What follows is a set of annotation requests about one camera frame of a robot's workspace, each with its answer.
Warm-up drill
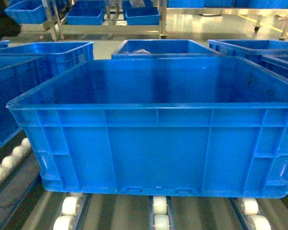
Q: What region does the far steel rack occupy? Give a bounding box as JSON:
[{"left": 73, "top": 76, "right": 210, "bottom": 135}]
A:
[{"left": 41, "top": 0, "right": 288, "bottom": 41}]

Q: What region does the blue crate behind left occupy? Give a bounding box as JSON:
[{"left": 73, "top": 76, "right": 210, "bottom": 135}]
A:
[{"left": 0, "top": 41, "right": 94, "bottom": 76}]

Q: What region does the blue crate behind centre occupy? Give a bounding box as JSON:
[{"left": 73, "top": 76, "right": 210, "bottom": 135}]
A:
[{"left": 111, "top": 39, "right": 222, "bottom": 59}]

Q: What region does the far blue bin middle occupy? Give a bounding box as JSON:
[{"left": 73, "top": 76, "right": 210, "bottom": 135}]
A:
[{"left": 66, "top": 0, "right": 106, "bottom": 25}]

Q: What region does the steel roller shelf frame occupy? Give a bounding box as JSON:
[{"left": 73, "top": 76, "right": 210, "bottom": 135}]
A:
[{"left": 0, "top": 129, "right": 288, "bottom": 230}]

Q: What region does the far blue bin right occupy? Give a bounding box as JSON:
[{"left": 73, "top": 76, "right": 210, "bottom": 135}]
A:
[{"left": 122, "top": 0, "right": 160, "bottom": 25}]

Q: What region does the blue crate on left shelf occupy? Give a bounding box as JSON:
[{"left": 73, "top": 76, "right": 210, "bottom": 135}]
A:
[{"left": 0, "top": 56, "right": 51, "bottom": 148}]

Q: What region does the far blue bin left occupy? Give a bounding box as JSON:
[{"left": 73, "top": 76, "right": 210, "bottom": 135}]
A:
[{"left": 5, "top": 0, "right": 47, "bottom": 24}]

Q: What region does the large blue plastic crate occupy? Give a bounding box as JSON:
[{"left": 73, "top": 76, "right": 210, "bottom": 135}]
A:
[{"left": 7, "top": 57, "right": 288, "bottom": 198}]

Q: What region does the blue crate right rear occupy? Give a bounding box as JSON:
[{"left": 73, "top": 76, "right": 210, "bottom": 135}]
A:
[{"left": 208, "top": 39, "right": 288, "bottom": 79}]

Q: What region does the blue bin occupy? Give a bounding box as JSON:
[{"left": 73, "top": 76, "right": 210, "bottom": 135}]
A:
[
  {"left": 66, "top": 0, "right": 106, "bottom": 25},
  {"left": 122, "top": 0, "right": 160, "bottom": 25},
  {"left": 5, "top": 0, "right": 47, "bottom": 24}
]

